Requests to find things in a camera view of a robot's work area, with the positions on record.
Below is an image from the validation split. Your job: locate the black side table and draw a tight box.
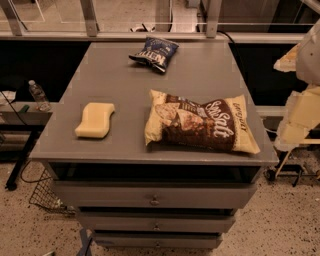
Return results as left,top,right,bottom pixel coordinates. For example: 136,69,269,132
0,102,52,191

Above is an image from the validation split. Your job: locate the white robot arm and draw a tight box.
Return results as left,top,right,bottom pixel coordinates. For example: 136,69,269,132
274,21,320,151

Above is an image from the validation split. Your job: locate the yellow brown sea salt chips bag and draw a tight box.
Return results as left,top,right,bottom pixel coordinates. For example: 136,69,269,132
144,90,260,154

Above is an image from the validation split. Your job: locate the top grey drawer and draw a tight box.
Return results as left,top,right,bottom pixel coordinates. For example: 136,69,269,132
53,181,256,209

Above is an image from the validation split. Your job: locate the yellow sponge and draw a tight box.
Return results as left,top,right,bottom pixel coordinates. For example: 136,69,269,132
75,102,115,138

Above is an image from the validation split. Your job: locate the middle grey drawer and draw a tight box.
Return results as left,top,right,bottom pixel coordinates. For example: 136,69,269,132
77,212,235,233

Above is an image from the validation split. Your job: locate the metal railing frame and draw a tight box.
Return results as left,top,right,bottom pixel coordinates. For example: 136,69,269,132
0,0,319,44

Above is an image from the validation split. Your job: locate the grey drawer cabinet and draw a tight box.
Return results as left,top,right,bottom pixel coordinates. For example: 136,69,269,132
32,41,277,248

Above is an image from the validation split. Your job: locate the clear plastic water bottle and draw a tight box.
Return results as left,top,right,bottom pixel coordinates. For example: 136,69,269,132
28,80,51,112

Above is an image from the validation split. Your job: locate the wire mesh basket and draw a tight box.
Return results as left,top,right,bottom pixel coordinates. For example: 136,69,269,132
29,170,75,215

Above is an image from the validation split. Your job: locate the bottom grey drawer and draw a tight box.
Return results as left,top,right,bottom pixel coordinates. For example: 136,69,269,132
93,233,222,249

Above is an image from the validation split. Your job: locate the grey drawer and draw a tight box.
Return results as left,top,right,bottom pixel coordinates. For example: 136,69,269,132
93,233,222,249
53,181,256,209
77,212,235,233

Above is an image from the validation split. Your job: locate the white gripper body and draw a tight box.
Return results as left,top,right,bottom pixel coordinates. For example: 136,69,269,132
274,85,320,151

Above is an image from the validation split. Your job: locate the blue Kettle chips bag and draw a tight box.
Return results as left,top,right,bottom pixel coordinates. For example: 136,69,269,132
129,36,179,73

